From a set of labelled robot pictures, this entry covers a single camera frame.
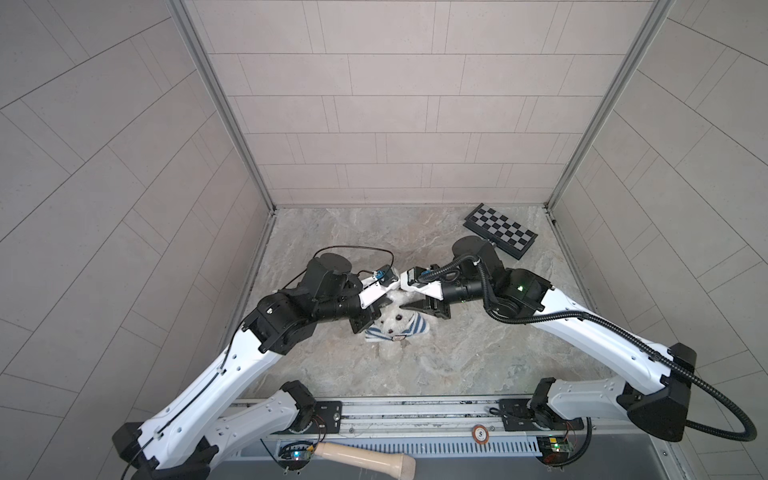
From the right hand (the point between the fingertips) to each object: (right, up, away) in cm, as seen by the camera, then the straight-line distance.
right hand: (403, 299), depth 62 cm
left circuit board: (-24, -35, +2) cm, 42 cm away
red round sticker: (+18, -33, +7) cm, 39 cm away
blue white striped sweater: (+3, -7, +5) cm, 9 cm away
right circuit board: (+35, -36, +5) cm, 50 cm away
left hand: (-2, 0, 0) cm, 2 cm away
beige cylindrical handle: (-2, -35, 0) cm, 35 cm away
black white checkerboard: (+37, +13, +42) cm, 58 cm away
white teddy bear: (-2, -3, 0) cm, 4 cm away
